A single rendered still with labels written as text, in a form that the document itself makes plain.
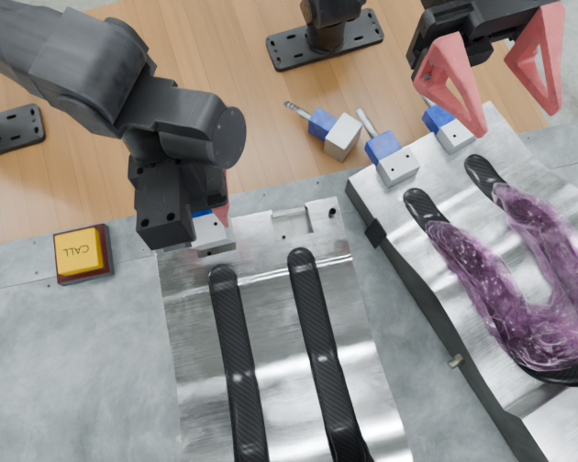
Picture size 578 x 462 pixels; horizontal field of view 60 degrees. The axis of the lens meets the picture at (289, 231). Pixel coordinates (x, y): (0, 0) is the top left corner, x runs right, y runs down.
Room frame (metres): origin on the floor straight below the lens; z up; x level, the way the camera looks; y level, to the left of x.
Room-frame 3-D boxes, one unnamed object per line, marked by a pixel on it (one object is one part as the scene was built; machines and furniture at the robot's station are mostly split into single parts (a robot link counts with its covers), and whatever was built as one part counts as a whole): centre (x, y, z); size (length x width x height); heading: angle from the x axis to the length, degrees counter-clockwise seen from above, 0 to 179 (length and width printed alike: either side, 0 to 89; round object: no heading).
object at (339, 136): (0.39, -0.05, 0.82); 0.13 x 0.05 x 0.05; 53
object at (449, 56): (0.22, -0.15, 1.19); 0.09 x 0.07 x 0.07; 16
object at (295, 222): (0.20, 0.00, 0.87); 0.05 x 0.05 x 0.04; 11
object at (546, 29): (0.23, -0.19, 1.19); 0.09 x 0.07 x 0.07; 16
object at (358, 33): (0.56, -0.07, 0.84); 0.20 x 0.07 x 0.08; 106
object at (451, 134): (0.38, -0.24, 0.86); 0.13 x 0.05 x 0.05; 28
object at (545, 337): (0.12, -0.31, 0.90); 0.26 x 0.18 x 0.08; 28
